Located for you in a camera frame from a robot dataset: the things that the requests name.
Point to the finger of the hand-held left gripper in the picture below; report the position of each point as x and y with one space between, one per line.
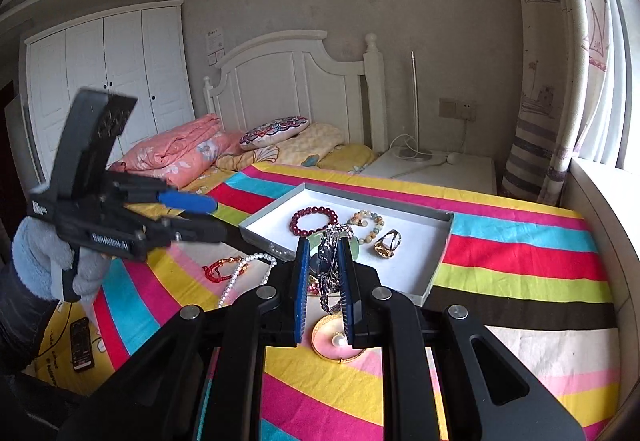
200 230
190 202

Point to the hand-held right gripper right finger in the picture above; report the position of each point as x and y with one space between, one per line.
347 296

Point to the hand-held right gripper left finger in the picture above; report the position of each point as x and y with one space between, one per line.
300 291

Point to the large pearl earring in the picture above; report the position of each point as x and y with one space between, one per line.
340 342

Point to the green jade bangle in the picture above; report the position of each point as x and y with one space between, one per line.
355 248

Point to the gold bangle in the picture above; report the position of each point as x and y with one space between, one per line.
344 360

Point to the grey cardboard box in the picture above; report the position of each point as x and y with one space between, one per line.
417 251

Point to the person's left forearm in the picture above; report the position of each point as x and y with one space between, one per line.
20 326

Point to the person's left hand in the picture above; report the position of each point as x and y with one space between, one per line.
35 256

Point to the pink floral quilt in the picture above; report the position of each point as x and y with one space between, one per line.
170 151

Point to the embroidered round pillow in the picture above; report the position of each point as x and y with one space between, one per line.
275 131

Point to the white wardrobe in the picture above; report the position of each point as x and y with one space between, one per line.
125 71

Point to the yellow patterned pillow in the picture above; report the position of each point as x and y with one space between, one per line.
315 143

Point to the black remote control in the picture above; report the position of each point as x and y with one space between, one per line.
80 346

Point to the white wooden headboard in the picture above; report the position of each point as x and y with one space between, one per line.
280 81

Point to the striped colourful blanket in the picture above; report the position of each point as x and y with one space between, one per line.
500 271

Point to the white nightstand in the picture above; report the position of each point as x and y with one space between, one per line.
450 173

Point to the slim metal pole lamp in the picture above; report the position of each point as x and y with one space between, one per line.
413 96

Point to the white window sill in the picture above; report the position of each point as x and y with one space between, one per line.
600 231

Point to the printed cream curtain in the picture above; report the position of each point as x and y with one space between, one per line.
545 71

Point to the window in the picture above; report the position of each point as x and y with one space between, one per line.
632 96

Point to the paper wall notice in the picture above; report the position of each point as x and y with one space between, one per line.
215 43

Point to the beige wall switch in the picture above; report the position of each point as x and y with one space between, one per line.
447 108

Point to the beige wall socket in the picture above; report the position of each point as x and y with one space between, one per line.
462 105

